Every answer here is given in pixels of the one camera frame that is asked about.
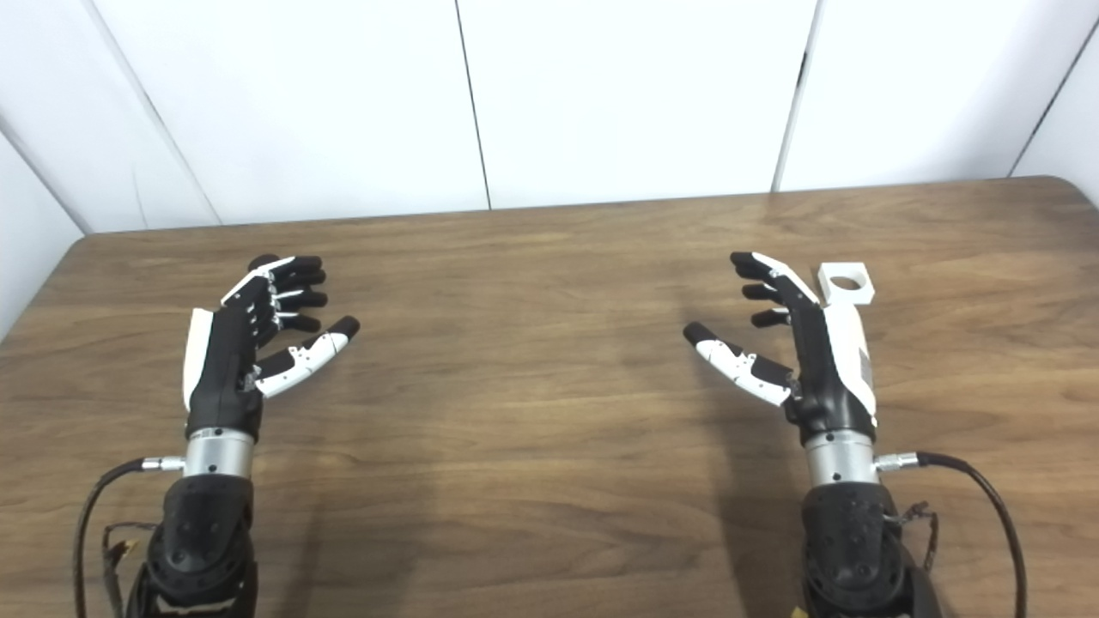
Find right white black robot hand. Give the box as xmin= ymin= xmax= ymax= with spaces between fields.
xmin=683 ymin=251 xmax=878 ymax=447

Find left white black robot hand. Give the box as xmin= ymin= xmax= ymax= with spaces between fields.
xmin=182 ymin=254 xmax=361 ymax=440

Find white square piece with hole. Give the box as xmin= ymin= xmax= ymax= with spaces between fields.
xmin=817 ymin=262 xmax=876 ymax=306

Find right thin arm wires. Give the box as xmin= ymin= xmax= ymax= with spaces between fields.
xmin=893 ymin=501 xmax=940 ymax=573

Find thin arm wires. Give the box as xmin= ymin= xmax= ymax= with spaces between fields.
xmin=893 ymin=501 xmax=940 ymax=573
xmin=102 ymin=521 xmax=161 ymax=618

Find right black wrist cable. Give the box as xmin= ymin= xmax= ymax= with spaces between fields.
xmin=874 ymin=451 xmax=1029 ymax=618

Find left thin arm wires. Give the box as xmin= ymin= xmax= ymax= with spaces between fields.
xmin=102 ymin=521 xmax=161 ymax=618

